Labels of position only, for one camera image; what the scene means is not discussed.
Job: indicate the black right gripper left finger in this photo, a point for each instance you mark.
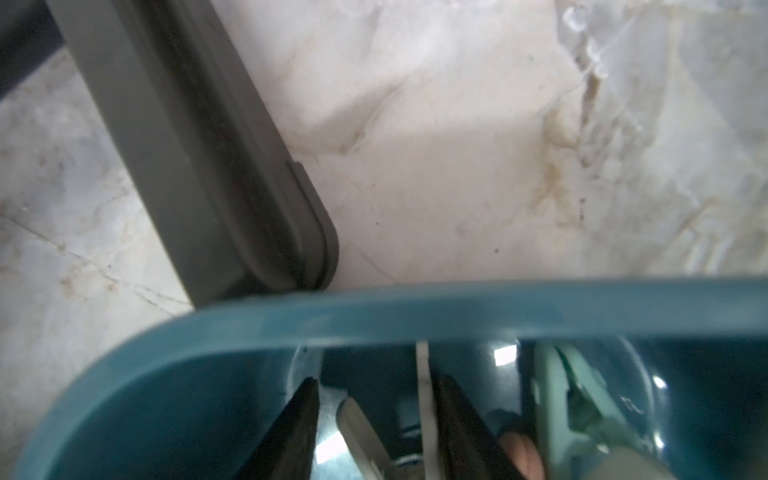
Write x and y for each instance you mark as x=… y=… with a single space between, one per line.
x=287 y=450

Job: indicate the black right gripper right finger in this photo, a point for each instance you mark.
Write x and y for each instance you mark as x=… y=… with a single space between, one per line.
x=467 y=448

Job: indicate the dark teal clothespin bin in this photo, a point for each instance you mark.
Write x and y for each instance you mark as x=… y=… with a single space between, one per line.
x=194 y=397

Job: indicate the dark grey clothes rack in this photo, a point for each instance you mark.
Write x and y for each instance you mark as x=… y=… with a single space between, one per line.
x=236 y=214

